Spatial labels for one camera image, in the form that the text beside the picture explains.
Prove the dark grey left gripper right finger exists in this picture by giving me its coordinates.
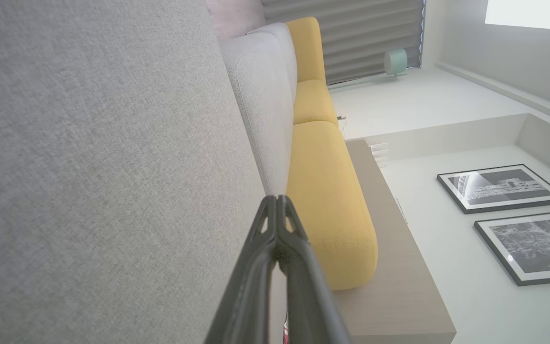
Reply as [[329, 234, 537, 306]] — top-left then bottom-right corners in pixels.
[[276, 196, 352, 344]]

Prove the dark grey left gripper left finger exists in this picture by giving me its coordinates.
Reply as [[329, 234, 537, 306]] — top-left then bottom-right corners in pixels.
[[206, 195, 278, 344]]

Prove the beige wooden panel behind sofa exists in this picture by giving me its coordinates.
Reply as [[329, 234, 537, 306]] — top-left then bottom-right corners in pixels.
[[332, 139, 457, 344]]

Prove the large yellow sofa back cushion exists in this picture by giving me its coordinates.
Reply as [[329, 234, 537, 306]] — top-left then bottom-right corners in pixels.
[[286, 121, 379, 290]]

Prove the white slatted rack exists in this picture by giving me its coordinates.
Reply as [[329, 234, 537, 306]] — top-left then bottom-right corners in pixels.
[[370, 141, 391, 168]]

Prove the long grey sofa seat cushion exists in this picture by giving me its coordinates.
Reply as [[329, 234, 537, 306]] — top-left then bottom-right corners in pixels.
[[218, 31, 296, 196]]

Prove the medium yellow sofa back cushion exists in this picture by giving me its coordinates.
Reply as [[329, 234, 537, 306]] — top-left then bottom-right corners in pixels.
[[293, 79, 338, 126]]

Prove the large grey fabric sofa ottoman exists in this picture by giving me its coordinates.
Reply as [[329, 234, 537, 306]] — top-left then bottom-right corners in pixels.
[[0, 0, 289, 344]]

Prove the black-framed monochrome building picture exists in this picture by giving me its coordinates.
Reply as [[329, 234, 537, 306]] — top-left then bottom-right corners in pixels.
[[436, 164, 550, 215]]

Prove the black-framed monochrome aerial picture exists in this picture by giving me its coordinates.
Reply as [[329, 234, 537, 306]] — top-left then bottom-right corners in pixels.
[[474, 209, 550, 286]]

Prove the short grey sofa seat cushion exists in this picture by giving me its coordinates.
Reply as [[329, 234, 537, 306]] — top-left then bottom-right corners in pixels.
[[249, 21, 299, 103]]

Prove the small yellow sofa back cushion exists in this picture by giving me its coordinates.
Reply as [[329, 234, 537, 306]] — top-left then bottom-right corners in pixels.
[[286, 17, 327, 83]]

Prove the mint green lamp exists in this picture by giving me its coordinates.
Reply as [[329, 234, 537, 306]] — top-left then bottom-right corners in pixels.
[[383, 48, 409, 80]]

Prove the grey pleated curtain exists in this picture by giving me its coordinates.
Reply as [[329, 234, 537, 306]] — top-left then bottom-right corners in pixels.
[[261, 0, 424, 86]]

